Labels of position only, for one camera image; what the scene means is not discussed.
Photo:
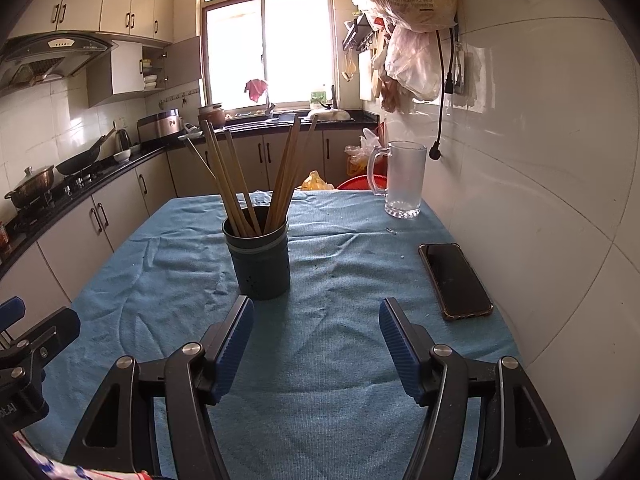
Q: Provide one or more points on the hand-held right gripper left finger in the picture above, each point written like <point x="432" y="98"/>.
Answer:
<point x="232" y="350"/>

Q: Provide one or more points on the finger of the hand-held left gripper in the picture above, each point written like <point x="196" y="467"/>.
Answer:
<point x="12" y="312"/>
<point x="50" y="335"/>

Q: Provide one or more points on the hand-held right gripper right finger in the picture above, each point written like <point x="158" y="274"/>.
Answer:
<point x="400" y="355"/>

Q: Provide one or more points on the dark grey utensil holder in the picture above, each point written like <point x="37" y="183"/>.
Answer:
<point x="260" y="265"/>

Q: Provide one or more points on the bundle of wooden chopsticks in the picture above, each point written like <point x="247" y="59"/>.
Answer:
<point x="280" y="190"/>

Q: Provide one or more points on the red seasoning jar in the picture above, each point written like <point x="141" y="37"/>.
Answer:
<point x="5" y="237"/>

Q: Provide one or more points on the person's printed clothing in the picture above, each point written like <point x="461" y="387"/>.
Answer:
<point x="60" y="467"/>

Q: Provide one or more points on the black smartphone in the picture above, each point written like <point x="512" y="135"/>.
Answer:
<point x="455" y="280"/>

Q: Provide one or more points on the beige lower kitchen cabinets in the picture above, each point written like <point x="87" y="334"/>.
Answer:
<point x="65" y="230"/>

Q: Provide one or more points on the beige kitchen cabinets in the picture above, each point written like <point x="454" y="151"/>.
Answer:
<point x="115" y="5"/>
<point x="65" y="230"/>

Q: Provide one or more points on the blue tablecloth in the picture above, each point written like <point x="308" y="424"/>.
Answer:
<point x="340" y="270"/>

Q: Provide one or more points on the steel pot with lid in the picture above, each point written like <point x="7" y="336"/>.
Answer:
<point x="30" y="187"/>

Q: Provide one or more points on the gas stove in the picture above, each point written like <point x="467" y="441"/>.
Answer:
<point x="75" y="182"/>

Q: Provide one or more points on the black wok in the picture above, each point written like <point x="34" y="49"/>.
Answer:
<point x="75" y="162"/>

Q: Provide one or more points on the clear glass mug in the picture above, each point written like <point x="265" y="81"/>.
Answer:
<point x="405" y="180"/>

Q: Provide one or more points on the red plastic basin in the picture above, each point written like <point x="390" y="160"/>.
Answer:
<point x="360" y="182"/>

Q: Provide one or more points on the yellow plastic bag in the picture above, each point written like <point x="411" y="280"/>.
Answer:
<point x="315" y="181"/>

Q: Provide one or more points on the white bowl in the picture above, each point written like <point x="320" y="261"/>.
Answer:
<point x="121" y="156"/>

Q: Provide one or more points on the plastic bag with food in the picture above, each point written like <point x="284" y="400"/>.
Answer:
<point x="360" y="155"/>

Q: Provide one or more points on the steel kettle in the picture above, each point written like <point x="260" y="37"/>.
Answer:
<point x="123" y="140"/>

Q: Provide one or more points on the black kitchen countertop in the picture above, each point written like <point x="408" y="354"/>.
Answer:
<point x="300" y="127"/>

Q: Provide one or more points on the brown clay pot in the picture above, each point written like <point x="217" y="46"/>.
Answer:
<point x="211" y="116"/>

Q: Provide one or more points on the silver rice cooker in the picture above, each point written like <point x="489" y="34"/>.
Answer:
<point x="157" y="125"/>

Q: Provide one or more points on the white pot lid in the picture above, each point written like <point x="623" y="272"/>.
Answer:
<point x="327" y="114"/>

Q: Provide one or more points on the steel range hood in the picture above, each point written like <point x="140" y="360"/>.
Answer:
<point x="55" y="55"/>

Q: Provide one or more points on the pink cloth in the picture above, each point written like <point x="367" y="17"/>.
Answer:
<point x="256" y="90"/>

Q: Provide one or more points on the green plastic bottle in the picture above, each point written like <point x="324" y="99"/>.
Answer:
<point x="317" y="101"/>

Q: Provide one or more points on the white cutting board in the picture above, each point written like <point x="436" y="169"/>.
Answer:
<point x="367" y="77"/>

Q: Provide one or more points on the translucent white plastic bag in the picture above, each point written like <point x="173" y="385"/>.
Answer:
<point x="412" y="65"/>

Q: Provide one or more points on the kitchen window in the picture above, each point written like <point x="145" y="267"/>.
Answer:
<point x="295" y="45"/>

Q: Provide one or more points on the beige upper kitchen cabinets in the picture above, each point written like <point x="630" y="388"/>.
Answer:
<point x="115" y="5"/>

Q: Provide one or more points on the wall knife rack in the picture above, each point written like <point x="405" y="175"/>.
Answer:
<point x="360" y="35"/>

